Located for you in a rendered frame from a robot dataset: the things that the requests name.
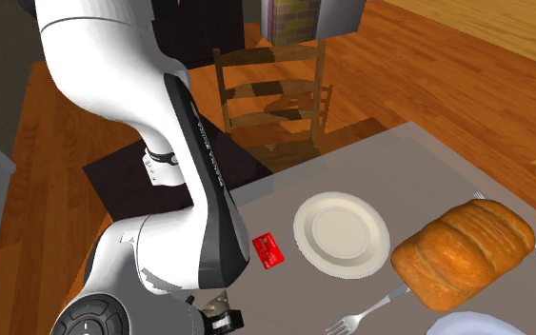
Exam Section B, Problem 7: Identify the red card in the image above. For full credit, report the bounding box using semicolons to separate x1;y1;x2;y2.
251;231;286;270

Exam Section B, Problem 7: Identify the cream round plate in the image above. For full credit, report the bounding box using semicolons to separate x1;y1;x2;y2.
292;191;391;281

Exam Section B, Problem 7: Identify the dark robot stand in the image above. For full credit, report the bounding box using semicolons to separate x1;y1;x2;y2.
82;115;274;223

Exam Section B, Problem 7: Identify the grey table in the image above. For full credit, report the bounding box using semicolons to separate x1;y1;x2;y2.
228;121;536;335

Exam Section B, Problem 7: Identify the brown bread loaf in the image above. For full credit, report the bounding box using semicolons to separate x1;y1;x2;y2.
389;198;536;313

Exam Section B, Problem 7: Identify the pale blue plate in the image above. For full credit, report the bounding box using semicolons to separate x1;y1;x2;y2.
425;310;529;335

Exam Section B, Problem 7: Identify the wooden ladder-back chair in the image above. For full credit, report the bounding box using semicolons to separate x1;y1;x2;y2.
212;38;334;174

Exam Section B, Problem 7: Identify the dark cabinet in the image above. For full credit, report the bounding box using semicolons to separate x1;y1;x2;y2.
149;0;247;69

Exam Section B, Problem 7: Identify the brick patterned grey box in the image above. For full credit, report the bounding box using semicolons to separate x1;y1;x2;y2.
259;0;367;48

